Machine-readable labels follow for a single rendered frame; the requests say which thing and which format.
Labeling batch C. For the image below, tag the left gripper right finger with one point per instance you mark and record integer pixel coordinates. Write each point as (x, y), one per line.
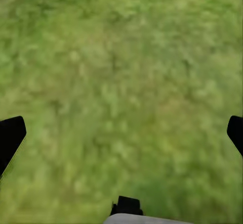
(235, 132)

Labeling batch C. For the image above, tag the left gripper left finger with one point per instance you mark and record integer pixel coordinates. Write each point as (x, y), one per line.
(12, 133)

